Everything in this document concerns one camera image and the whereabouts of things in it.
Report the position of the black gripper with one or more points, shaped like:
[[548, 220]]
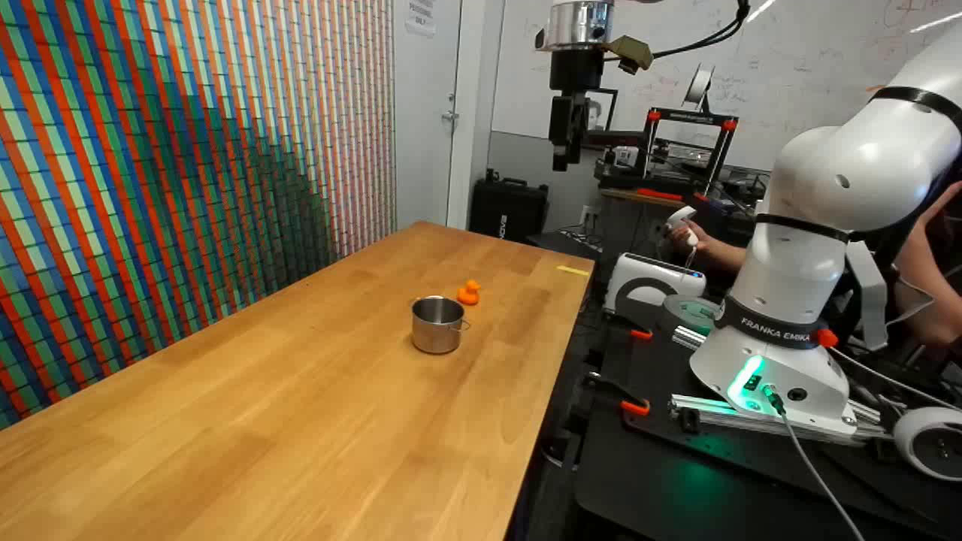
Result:
[[574, 66]]

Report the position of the white handheld controller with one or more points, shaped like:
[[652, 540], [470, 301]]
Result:
[[679, 214]]

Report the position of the orange rubber duck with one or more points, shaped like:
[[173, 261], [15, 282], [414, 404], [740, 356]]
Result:
[[470, 294]]

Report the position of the person's right forearm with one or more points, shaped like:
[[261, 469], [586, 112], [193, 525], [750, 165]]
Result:
[[723, 251]]

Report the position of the person's left forearm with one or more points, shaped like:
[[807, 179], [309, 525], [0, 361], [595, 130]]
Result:
[[928, 282]]

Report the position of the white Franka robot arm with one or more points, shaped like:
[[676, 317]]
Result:
[[850, 170]]

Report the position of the silver metal pot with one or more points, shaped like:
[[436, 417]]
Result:
[[436, 325]]

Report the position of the person's right hand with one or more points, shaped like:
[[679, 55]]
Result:
[[686, 244]]

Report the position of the black framed picture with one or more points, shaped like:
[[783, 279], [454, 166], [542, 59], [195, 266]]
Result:
[[604, 111]]

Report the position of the black carry case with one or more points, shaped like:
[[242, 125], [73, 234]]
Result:
[[510, 210]]

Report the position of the black red 3D printer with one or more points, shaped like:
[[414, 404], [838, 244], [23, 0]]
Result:
[[693, 151]]

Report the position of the white grey device box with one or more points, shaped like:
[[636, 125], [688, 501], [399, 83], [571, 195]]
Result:
[[650, 274]]

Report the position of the small orange knob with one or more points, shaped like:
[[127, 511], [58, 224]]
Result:
[[827, 338]]

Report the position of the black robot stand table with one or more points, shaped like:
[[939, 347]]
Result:
[[679, 490]]

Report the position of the person in black shirt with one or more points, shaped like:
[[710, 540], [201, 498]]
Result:
[[948, 230]]

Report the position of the white round device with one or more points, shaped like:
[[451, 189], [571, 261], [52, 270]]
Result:
[[934, 443]]

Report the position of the olive wrist camera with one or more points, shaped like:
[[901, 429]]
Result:
[[628, 51]]

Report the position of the silver robot mount plate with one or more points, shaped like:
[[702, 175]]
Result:
[[723, 413]]

